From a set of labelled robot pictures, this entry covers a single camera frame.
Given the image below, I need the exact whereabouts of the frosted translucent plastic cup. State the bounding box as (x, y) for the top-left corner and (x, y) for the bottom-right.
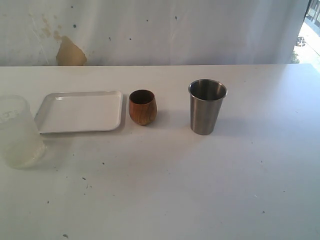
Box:
(0, 94), (46, 169)

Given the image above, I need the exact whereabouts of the white rectangular tray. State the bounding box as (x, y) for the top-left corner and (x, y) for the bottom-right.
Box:
(34, 90), (123, 134)

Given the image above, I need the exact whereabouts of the brown wooden cup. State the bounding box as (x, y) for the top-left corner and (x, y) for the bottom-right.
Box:
(128, 89), (158, 126)

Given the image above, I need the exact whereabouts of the stainless steel cup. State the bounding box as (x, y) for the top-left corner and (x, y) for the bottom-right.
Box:
(188, 79), (228, 136)

